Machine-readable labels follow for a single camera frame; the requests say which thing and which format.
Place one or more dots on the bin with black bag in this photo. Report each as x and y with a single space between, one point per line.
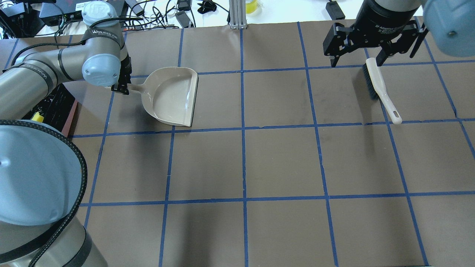
58 109

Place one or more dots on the yellow green sponge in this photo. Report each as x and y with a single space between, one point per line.
37 117

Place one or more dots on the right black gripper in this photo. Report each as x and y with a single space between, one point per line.
386 18

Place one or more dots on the beige plastic dustpan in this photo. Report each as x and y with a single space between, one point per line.
168 94

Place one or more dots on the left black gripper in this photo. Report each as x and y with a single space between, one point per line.
125 72

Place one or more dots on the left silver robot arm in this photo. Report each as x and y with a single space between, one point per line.
44 175

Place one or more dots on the black power adapter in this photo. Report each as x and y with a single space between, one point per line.
334 10

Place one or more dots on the yellow tape roll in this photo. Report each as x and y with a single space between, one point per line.
252 7

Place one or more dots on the aluminium frame post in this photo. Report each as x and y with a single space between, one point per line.
237 14

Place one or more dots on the beige hand brush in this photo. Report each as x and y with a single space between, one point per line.
377 89

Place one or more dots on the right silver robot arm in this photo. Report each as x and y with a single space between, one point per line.
451 23

